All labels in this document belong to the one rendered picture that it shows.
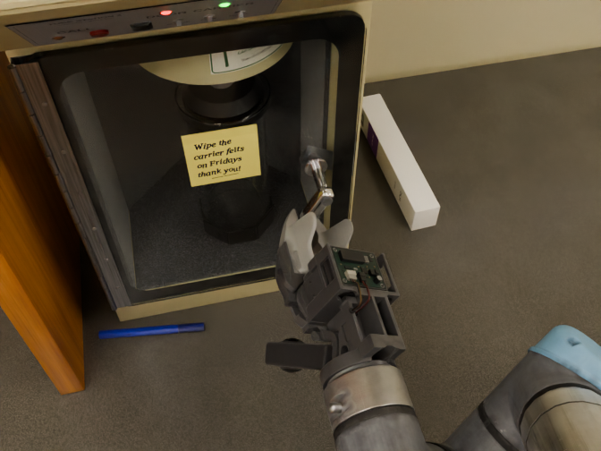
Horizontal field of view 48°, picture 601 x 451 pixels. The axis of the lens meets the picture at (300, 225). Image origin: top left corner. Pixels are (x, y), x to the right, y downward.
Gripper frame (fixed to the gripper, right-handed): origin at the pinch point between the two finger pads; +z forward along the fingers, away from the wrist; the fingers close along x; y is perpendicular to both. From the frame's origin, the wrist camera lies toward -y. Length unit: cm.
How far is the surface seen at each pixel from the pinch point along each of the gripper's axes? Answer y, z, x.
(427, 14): 8, 48, -35
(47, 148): 0.2, 3.9, 27.3
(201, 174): 0.7, 4.1, 11.7
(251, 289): -19.7, 5.3, -4.9
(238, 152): 4.8, 4.1, 9.4
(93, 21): 18.9, -2.4, 28.9
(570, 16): 18, 48, -62
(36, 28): 17.3, -2.8, 32.3
